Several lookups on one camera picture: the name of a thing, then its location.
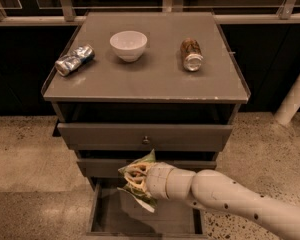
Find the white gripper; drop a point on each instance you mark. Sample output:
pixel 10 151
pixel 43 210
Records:
pixel 157 181

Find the green jalapeno chip bag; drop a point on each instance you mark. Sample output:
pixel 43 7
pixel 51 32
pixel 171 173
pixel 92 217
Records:
pixel 143 198

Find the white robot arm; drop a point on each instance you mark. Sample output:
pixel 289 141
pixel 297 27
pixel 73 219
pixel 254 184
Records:
pixel 214 190

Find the brass top drawer knob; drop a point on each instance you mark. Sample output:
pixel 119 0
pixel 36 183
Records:
pixel 146 140

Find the grey bottom drawer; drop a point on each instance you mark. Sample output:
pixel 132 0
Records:
pixel 116 215

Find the grey drawer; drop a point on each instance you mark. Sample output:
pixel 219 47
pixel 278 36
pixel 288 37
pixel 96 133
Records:
pixel 163 137
pixel 108 168
pixel 116 215

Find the grey middle drawer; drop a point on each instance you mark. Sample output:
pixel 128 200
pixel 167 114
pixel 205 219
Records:
pixel 108 168

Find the grey top drawer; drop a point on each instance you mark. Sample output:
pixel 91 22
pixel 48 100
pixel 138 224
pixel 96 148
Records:
pixel 163 137

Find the grey wooden drawer cabinet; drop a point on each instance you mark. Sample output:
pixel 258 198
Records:
pixel 155 89

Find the white ceramic bowl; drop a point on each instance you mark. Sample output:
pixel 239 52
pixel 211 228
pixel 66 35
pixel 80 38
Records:
pixel 128 45

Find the crushed blue silver can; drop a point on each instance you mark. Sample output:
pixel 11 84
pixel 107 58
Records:
pixel 70 62

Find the metal railing with glass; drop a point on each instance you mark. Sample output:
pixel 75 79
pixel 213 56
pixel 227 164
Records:
pixel 71 12

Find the white cylindrical post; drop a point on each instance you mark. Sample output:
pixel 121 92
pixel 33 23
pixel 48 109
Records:
pixel 290 105

